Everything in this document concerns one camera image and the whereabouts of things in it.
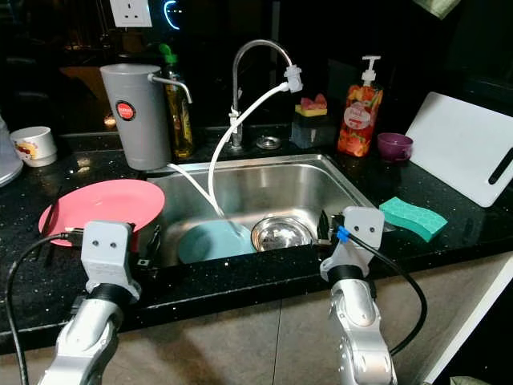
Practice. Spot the olive green hanging cloth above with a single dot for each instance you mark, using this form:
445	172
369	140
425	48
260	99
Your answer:
437	6

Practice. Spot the orange pump soap bottle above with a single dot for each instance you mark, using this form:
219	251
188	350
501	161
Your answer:
359	120

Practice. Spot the white faucet filter head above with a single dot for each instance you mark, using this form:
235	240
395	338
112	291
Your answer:
293	79

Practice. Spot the oil bottle with green cap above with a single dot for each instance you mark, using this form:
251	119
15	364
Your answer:
183	120

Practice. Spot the chrome gooseneck faucet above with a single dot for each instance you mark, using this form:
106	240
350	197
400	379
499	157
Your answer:
236	88

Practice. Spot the green wavy sponge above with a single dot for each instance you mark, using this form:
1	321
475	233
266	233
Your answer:
413	218

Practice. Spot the stainless steel bowl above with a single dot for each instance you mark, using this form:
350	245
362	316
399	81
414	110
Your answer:
280	234

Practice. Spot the stainless steel sink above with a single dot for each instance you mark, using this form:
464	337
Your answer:
280	188

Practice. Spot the pink plate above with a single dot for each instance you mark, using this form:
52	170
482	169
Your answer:
104	204

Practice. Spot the white cutting board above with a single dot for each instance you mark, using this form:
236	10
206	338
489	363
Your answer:
457	144

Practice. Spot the clear plastic container stack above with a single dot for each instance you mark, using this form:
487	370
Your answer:
6	160

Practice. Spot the white wall socket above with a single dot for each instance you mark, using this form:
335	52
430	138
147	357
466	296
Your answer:
131	12

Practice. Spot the purple cup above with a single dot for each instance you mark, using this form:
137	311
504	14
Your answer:
395	147

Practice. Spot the round chrome hole cover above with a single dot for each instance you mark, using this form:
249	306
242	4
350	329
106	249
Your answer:
268	143

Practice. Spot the black sponge holder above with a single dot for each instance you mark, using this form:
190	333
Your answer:
313	132

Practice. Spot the grey water filter canister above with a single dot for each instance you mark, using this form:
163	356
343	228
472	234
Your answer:
138	128

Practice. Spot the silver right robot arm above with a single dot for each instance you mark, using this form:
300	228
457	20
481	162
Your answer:
361	329

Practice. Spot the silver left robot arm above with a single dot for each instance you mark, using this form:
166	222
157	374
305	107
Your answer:
88	345

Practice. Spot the yellow and red sponge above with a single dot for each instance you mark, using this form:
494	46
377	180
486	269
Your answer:
313	107

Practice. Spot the white printed cup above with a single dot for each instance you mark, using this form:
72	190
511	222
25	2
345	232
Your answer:
36	148

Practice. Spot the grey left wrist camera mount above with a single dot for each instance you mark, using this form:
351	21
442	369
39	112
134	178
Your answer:
108	253

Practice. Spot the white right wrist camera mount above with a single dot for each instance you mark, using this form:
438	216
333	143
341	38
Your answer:
361	228

